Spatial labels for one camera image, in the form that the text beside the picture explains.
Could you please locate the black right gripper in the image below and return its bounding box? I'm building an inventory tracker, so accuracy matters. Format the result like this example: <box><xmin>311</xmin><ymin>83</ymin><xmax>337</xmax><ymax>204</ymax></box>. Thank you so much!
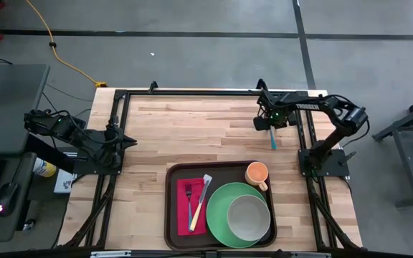
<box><xmin>252</xmin><ymin>98</ymin><xmax>299</xmax><ymax>132</ymax></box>

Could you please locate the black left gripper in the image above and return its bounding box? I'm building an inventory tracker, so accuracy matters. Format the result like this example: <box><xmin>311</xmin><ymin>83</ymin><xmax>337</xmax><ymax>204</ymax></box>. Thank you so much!
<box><xmin>103</xmin><ymin>123</ymin><xmax>138</xmax><ymax>153</ymax></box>

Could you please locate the metal spoon blue handle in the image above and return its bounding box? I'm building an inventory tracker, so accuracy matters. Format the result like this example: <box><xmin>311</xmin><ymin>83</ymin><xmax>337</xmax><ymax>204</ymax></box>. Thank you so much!
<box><xmin>268</xmin><ymin>125</ymin><xmax>278</xmax><ymax>151</ymax></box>

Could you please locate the cream mug orange inside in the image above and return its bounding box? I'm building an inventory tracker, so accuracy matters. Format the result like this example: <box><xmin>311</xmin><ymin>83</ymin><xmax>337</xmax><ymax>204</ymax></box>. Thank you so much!
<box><xmin>244</xmin><ymin>161</ymin><xmax>270</xmax><ymax>193</ymax></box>

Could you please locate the metal fork blue handle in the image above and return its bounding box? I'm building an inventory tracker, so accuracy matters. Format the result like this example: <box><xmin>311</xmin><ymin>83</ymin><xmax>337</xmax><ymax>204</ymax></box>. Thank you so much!
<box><xmin>184</xmin><ymin>183</ymin><xmax>194</xmax><ymax>231</ymax></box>

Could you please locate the red cloth napkin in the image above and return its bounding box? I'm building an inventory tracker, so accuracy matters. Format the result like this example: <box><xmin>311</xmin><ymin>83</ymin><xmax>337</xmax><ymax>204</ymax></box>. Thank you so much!
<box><xmin>176</xmin><ymin>178</ymin><xmax>208</xmax><ymax>237</ymax></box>

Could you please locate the grey bowl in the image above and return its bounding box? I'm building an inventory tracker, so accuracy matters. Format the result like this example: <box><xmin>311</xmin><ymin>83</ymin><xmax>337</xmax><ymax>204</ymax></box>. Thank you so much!
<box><xmin>227</xmin><ymin>194</ymin><xmax>272</xmax><ymax>243</ymax></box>

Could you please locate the knife with cream handle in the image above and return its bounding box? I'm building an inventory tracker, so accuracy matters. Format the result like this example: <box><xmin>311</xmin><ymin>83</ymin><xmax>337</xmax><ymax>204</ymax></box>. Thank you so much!
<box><xmin>188</xmin><ymin>173</ymin><xmax>214</xmax><ymax>233</ymax></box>

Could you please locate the green plate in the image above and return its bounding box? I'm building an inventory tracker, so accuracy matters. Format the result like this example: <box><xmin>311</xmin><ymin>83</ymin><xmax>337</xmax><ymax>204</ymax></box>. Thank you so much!
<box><xmin>206</xmin><ymin>182</ymin><xmax>272</xmax><ymax>249</ymax></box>

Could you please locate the dark brown plastic tray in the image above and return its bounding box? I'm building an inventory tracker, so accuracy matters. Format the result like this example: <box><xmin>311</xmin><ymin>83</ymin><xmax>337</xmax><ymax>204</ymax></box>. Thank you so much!
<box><xmin>163</xmin><ymin>160</ymin><xmax>278</xmax><ymax>252</ymax></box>

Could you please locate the white printed box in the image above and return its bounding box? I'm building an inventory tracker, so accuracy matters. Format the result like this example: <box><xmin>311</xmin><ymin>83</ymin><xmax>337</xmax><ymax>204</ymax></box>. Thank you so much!
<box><xmin>53</xmin><ymin>168</ymin><xmax>75</xmax><ymax>194</ymax></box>

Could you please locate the white yellow spray can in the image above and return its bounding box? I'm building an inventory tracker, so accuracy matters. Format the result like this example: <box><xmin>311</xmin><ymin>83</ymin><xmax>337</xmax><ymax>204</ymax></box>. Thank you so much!
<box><xmin>32</xmin><ymin>157</ymin><xmax>57</xmax><ymax>178</ymax></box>

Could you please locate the grey office desk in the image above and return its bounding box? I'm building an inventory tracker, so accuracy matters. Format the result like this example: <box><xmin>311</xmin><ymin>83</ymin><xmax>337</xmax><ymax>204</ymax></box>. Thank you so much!
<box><xmin>0</xmin><ymin>63</ymin><xmax>52</xmax><ymax>243</ymax></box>

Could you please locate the black computer mouse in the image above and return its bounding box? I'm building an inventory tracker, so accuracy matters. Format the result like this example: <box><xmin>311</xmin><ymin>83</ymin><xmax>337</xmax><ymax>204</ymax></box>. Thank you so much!
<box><xmin>0</xmin><ymin>182</ymin><xmax>20</xmax><ymax>218</ymax></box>

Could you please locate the long yellow extension cable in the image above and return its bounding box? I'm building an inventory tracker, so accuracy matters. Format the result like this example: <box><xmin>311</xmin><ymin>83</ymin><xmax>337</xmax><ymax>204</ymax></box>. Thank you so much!
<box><xmin>25</xmin><ymin>0</ymin><xmax>108</xmax><ymax>89</ymax></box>

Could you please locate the black aluminium table frame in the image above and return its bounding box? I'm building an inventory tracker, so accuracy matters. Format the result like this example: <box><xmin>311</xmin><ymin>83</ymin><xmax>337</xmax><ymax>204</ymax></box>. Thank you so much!
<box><xmin>54</xmin><ymin>80</ymin><xmax>364</xmax><ymax>258</ymax></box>

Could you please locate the thin black floor cable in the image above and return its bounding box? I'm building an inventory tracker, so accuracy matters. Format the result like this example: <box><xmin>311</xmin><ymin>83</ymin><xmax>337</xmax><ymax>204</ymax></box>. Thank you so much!
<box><xmin>43</xmin><ymin>82</ymin><xmax>93</xmax><ymax>119</ymax></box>

